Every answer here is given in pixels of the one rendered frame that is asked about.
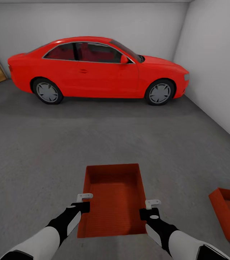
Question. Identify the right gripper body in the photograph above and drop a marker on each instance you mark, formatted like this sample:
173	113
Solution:
145	212

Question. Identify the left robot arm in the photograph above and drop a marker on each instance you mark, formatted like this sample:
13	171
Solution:
44	244

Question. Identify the car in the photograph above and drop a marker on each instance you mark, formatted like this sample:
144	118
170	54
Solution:
96	67

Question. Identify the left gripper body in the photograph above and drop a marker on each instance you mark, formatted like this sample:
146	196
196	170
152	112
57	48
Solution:
85	206

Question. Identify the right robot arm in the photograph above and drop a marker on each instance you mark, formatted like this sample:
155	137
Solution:
178	244

